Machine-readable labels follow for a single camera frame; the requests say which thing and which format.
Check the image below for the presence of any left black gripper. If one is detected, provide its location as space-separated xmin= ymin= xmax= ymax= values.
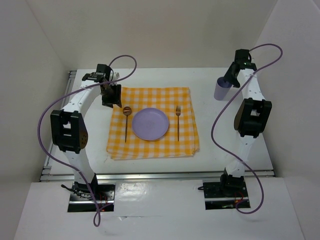
xmin=100 ymin=83 xmax=122 ymax=109

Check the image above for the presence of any lilac plastic cup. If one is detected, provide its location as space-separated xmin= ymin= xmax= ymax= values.
xmin=214 ymin=77 xmax=232 ymax=101

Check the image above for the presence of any copper spoon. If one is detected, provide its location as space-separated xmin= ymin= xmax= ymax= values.
xmin=122 ymin=106 xmax=132 ymax=142

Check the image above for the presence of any lilac plastic plate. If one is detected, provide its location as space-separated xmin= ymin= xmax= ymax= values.
xmin=131 ymin=107 xmax=169 ymax=141

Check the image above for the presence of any copper fork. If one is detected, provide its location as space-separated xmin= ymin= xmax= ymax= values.
xmin=175 ymin=105 xmax=181 ymax=141

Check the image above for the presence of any yellow white checkered cloth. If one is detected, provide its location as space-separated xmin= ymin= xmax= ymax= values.
xmin=106 ymin=87 xmax=200 ymax=160

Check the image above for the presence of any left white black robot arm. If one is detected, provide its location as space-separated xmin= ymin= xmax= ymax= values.
xmin=50 ymin=64 xmax=122 ymax=200

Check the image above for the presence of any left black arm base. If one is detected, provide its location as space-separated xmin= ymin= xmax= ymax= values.
xmin=61 ymin=178 xmax=117 ymax=213

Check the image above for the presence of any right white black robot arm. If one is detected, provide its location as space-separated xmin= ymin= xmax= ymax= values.
xmin=217 ymin=49 xmax=272 ymax=163

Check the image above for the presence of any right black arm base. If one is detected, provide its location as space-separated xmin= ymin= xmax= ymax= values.
xmin=197 ymin=173 xmax=251 ymax=210

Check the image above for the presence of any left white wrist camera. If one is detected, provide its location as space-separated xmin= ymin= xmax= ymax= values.
xmin=109 ymin=72 xmax=120 ymax=82

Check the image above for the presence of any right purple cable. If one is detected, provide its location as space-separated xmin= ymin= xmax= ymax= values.
xmin=211 ymin=44 xmax=284 ymax=215

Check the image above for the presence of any purple cable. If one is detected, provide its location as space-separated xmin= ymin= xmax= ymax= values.
xmin=211 ymin=44 xmax=284 ymax=215
xmin=37 ymin=54 xmax=138 ymax=227

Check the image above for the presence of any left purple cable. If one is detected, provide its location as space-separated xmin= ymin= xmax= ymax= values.
xmin=37 ymin=54 xmax=138 ymax=227

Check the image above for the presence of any aluminium front rail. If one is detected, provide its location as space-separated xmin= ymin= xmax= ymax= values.
xmin=39 ymin=170 xmax=275 ymax=181

